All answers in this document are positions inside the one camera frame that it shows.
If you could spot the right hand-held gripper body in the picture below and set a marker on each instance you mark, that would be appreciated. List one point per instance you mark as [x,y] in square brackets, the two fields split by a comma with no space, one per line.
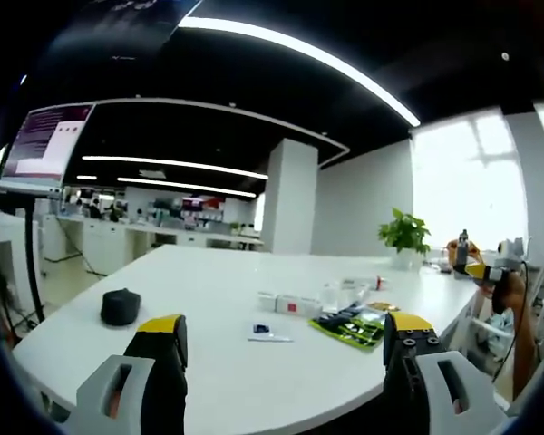
[511,258]

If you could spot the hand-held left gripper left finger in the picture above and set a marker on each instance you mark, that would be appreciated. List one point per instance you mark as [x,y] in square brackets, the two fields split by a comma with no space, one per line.
[163,385]

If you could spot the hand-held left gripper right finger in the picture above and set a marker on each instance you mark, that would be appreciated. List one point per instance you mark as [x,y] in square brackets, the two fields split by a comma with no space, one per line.
[403,385]

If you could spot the orange skincare pump bottle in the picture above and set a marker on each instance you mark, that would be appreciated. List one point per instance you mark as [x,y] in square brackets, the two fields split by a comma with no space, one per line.
[461,251]

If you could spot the green black skincare packet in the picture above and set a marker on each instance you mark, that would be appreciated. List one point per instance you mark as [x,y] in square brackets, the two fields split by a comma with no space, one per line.
[349,331]

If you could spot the gold skincare packet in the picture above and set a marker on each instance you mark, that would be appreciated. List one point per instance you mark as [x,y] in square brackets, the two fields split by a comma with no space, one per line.
[383,306]

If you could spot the silver blue skincare packet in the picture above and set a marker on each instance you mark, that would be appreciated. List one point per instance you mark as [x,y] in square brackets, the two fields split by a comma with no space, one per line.
[356,309]

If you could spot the white skincare tube red cap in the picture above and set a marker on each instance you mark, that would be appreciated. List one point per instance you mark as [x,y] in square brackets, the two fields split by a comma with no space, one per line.
[381,282]

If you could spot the clear skincare bottle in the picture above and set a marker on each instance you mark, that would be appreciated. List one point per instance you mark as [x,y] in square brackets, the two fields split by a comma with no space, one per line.
[331,299]

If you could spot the blue white skincare sachet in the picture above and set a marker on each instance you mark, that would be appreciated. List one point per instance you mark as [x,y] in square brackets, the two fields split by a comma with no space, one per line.
[267,331]

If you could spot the white skincare box red label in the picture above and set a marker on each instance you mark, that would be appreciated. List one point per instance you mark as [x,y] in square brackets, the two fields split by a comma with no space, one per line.
[299,306]

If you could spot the small white skincare box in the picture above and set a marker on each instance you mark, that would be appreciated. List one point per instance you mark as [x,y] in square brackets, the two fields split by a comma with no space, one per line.
[267,300]

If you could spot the person's right hand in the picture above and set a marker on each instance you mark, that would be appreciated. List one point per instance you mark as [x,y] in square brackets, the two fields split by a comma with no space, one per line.
[508,294]

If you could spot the green potted plant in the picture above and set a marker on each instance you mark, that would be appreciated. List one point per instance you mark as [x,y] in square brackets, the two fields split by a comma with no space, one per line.
[405,233]

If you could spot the black soft pouch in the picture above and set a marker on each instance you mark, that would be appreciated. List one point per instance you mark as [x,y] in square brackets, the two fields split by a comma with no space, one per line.
[121,308]

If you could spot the bright window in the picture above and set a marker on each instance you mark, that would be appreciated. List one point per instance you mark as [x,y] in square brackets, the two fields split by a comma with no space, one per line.
[467,181]

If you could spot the row of white office desks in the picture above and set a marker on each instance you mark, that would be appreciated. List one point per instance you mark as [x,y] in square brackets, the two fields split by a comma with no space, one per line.
[140,235]

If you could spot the computer monitor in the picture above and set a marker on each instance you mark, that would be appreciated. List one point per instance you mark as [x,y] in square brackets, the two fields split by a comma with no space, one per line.
[45,145]

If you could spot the long ceiling light strip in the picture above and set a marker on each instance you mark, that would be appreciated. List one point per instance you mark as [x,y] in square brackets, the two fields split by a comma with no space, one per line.
[308,54]

